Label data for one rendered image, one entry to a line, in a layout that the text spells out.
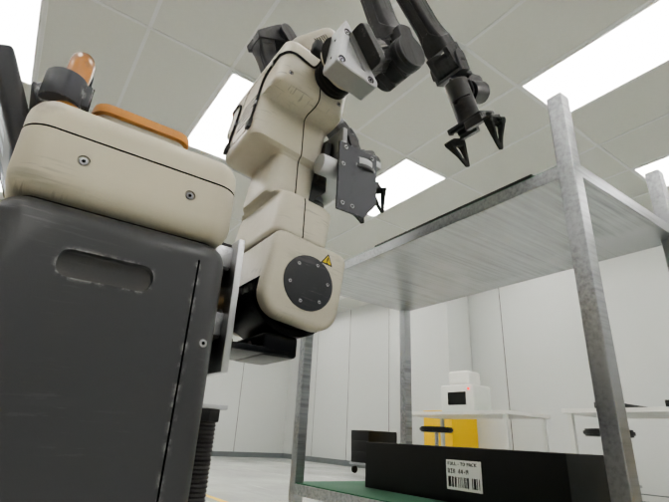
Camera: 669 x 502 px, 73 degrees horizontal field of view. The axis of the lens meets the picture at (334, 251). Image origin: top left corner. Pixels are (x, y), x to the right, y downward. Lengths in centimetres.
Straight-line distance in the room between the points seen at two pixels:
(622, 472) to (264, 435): 1050
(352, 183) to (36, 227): 60
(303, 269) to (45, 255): 44
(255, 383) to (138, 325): 1049
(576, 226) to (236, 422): 1022
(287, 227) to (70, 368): 46
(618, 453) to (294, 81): 83
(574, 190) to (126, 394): 75
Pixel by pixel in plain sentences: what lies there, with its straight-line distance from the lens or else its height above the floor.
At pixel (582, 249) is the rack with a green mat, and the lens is 86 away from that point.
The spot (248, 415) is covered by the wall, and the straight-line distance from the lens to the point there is 1092.
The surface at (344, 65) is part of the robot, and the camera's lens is 92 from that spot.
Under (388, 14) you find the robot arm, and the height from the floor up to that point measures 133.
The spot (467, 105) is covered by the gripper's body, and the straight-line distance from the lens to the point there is 119.
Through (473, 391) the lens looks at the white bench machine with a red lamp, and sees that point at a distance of 548.
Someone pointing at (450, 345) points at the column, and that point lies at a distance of 690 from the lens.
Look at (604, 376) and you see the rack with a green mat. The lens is 81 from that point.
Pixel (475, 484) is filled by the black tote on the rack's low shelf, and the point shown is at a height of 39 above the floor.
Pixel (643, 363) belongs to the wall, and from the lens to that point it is 607.
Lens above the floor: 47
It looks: 22 degrees up
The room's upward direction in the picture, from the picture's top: 3 degrees clockwise
